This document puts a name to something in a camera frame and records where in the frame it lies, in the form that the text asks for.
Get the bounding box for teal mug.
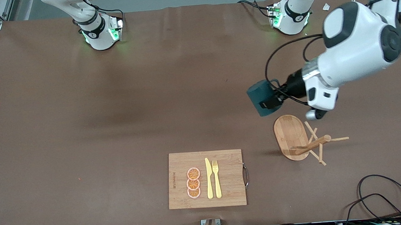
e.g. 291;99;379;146
246;79;286;118

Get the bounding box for wooden mug rack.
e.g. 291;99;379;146
273;110;351;169

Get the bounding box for wooden cutting board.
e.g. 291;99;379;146
165;148;251;211

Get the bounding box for yellow plastic fork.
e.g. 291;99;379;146
212;160;223;199

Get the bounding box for yellow plastic knife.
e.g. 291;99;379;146
205;157;214;200

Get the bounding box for table cover sheet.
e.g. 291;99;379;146
0;0;401;225

